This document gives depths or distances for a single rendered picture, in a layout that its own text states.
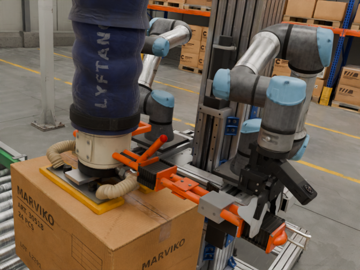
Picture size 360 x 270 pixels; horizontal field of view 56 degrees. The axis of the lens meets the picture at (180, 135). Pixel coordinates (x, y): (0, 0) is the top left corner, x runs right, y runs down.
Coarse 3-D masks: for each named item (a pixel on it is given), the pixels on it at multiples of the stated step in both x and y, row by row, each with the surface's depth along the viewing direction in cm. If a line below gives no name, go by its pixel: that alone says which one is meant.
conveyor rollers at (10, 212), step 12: (0, 168) 225; (0, 180) 209; (0, 192) 201; (0, 204) 185; (12, 204) 189; (0, 216) 176; (12, 216) 181; (0, 228) 168; (12, 228) 173; (0, 240) 160; (12, 240) 164; (0, 252) 152; (12, 252) 156; (12, 264) 147; (24, 264) 152
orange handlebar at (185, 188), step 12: (132, 132) 128; (144, 132) 133; (120, 156) 106; (132, 156) 108; (132, 168) 103; (168, 180) 95; (180, 180) 95; (180, 192) 91; (192, 192) 90; (204, 192) 92; (228, 216) 83; (240, 216) 85; (276, 240) 76
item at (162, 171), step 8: (152, 160) 102; (160, 160) 104; (144, 168) 97; (152, 168) 99; (160, 168) 100; (168, 168) 98; (176, 168) 100; (144, 176) 98; (152, 176) 95; (160, 176) 95; (168, 176) 98; (144, 184) 98; (152, 184) 95; (160, 184) 96
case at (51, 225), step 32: (32, 160) 126; (64, 160) 129; (32, 192) 113; (64, 192) 108; (128, 192) 113; (160, 192) 115; (32, 224) 118; (64, 224) 102; (96, 224) 95; (128, 224) 96; (160, 224) 98; (192, 224) 112; (32, 256) 124; (64, 256) 106; (96, 256) 92; (128, 256) 91; (160, 256) 104; (192, 256) 120
